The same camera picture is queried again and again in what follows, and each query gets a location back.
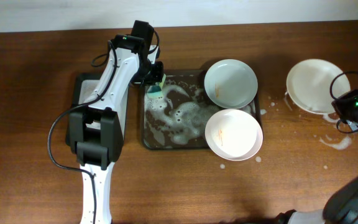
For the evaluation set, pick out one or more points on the cream white plate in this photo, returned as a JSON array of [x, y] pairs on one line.
[[312, 84]]

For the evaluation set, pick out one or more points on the small black soapy tray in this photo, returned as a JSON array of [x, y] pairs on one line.
[[95, 127]]

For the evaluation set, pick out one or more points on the large black soapy tray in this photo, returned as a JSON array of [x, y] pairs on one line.
[[176, 119]]

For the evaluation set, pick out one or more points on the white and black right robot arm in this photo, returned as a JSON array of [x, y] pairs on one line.
[[342, 207]]

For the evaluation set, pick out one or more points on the pale pink plate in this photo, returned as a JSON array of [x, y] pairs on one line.
[[234, 135]]

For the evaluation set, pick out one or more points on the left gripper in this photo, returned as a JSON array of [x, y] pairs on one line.
[[157, 74]]

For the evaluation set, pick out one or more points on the green and yellow sponge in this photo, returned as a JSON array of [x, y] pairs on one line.
[[156, 91]]

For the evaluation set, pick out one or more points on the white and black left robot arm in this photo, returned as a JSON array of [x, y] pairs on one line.
[[96, 163]]

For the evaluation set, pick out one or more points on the pale grey plate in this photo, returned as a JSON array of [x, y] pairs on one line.
[[231, 84]]

